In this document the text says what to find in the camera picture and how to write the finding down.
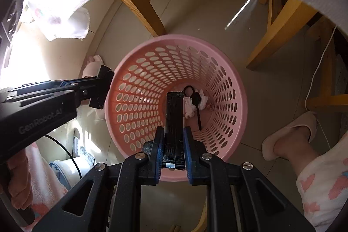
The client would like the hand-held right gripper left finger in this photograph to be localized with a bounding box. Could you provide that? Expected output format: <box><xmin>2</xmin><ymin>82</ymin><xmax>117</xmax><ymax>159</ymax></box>
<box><xmin>31</xmin><ymin>126</ymin><xmax>166</xmax><ymax>232</ymax></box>

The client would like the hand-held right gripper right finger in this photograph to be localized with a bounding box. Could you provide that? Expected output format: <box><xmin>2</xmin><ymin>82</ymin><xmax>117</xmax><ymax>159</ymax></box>
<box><xmin>183</xmin><ymin>126</ymin><xmax>317</xmax><ymax>232</ymax></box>

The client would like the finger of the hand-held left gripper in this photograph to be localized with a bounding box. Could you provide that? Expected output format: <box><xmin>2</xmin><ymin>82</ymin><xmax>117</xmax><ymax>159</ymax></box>
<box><xmin>5</xmin><ymin>84</ymin><xmax>98</xmax><ymax>113</ymax></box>
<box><xmin>0</xmin><ymin>77</ymin><xmax>100</xmax><ymax>97</ymax></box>

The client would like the long black wrapper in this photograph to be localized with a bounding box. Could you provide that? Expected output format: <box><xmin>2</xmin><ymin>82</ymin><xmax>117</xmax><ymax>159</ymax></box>
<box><xmin>162</xmin><ymin>91</ymin><xmax>187</xmax><ymax>170</ymax></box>

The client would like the white tissue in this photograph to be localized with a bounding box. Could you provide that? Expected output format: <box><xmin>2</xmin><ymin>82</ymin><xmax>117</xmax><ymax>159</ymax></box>
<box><xmin>183</xmin><ymin>89</ymin><xmax>208</xmax><ymax>118</ymax></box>

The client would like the brown hair tie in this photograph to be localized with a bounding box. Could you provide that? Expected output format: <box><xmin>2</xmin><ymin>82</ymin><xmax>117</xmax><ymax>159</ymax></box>
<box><xmin>183</xmin><ymin>85</ymin><xmax>196</xmax><ymax>98</ymax></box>

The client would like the pink perforated plastic basket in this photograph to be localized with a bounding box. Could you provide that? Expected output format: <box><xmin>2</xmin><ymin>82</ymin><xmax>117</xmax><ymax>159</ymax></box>
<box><xmin>105</xmin><ymin>34</ymin><xmax>248</xmax><ymax>183</ymax></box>

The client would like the person's left hand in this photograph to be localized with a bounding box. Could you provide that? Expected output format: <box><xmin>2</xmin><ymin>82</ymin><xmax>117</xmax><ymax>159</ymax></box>
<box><xmin>7</xmin><ymin>152</ymin><xmax>34</xmax><ymax>211</ymax></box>

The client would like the pink left slipper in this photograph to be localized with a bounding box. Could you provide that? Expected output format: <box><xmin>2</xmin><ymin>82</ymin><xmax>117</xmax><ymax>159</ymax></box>
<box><xmin>87</xmin><ymin>55</ymin><xmax>104</xmax><ymax>65</ymax></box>

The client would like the pink slipper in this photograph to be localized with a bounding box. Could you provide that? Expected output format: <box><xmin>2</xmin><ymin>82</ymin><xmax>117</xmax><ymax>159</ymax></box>
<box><xmin>87</xmin><ymin>55</ymin><xmax>104</xmax><ymax>65</ymax></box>
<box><xmin>261</xmin><ymin>112</ymin><xmax>318</xmax><ymax>161</ymax></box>

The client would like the printed cardboard box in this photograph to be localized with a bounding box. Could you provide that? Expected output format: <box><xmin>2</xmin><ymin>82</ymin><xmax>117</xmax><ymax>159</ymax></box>
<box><xmin>73</xmin><ymin>129</ymin><xmax>95</xmax><ymax>167</ymax></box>

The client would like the black plastic spoon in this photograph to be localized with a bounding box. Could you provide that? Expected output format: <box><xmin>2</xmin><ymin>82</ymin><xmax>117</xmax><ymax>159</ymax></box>
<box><xmin>190</xmin><ymin>93</ymin><xmax>203</xmax><ymax>131</ymax></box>

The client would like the blue white container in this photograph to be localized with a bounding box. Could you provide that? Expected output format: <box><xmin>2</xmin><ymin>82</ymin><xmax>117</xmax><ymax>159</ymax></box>
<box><xmin>49</xmin><ymin>159</ymin><xmax>82</xmax><ymax>189</ymax></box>

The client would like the person's left leg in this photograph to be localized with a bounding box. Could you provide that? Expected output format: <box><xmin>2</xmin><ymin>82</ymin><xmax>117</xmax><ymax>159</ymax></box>
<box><xmin>26</xmin><ymin>62</ymin><xmax>102</xmax><ymax>232</ymax></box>

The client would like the person's leg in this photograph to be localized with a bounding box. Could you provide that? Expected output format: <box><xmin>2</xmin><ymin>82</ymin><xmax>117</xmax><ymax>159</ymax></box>
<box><xmin>273</xmin><ymin>130</ymin><xmax>348</xmax><ymax>232</ymax></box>
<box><xmin>26</xmin><ymin>62</ymin><xmax>102</xmax><ymax>232</ymax></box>

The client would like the black slotted panel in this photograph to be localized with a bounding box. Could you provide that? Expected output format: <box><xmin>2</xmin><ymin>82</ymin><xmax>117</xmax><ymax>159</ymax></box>
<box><xmin>0</xmin><ymin>0</ymin><xmax>30</xmax><ymax>69</ymax></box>

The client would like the pink right slipper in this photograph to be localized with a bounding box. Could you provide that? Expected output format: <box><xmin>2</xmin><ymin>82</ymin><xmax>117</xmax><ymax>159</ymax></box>
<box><xmin>261</xmin><ymin>112</ymin><xmax>318</xmax><ymax>161</ymax></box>

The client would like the wooden table leg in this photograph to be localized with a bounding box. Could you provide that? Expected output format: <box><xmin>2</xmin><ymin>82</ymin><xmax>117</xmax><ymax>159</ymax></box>
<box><xmin>113</xmin><ymin>0</ymin><xmax>167</xmax><ymax>37</ymax></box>
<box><xmin>246</xmin><ymin>0</ymin><xmax>319</xmax><ymax>71</ymax></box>

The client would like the person's right leg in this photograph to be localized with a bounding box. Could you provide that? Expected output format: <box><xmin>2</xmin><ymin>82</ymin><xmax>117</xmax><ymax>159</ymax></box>
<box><xmin>273</xmin><ymin>130</ymin><xmax>348</xmax><ymax>232</ymax></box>

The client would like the wooden crossbar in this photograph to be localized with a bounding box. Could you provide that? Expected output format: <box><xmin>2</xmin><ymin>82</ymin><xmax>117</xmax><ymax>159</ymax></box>
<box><xmin>306</xmin><ymin>93</ymin><xmax>348</xmax><ymax>113</ymax></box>

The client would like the black cable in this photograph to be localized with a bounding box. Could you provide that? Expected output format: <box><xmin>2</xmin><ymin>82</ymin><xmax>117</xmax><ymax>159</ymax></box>
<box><xmin>45</xmin><ymin>134</ymin><xmax>82</xmax><ymax>179</ymax></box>

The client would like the white cable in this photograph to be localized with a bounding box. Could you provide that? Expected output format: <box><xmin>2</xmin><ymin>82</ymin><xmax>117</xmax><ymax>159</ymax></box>
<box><xmin>304</xmin><ymin>25</ymin><xmax>338</xmax><ymax>146</ymax></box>

